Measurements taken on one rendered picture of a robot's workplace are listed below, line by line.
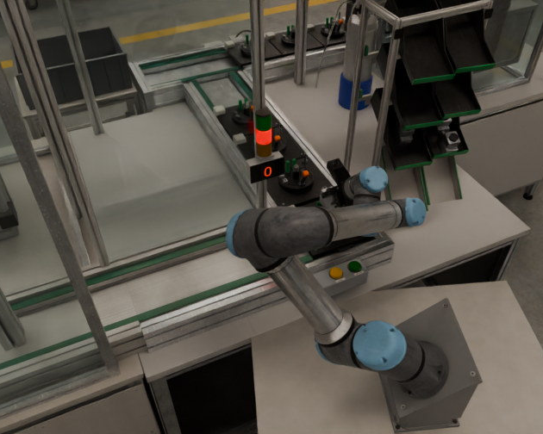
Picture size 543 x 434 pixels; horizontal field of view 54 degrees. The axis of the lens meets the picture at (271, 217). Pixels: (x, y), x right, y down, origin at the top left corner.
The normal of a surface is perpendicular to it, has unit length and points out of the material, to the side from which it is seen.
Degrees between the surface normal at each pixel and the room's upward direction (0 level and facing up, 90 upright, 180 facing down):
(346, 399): 0
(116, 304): 0
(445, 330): 44
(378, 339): 38
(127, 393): 90
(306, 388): 0
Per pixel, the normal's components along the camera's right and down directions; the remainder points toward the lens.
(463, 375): -0.69, -0.47
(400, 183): 0.18, -0.04
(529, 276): 0.00, -0.72
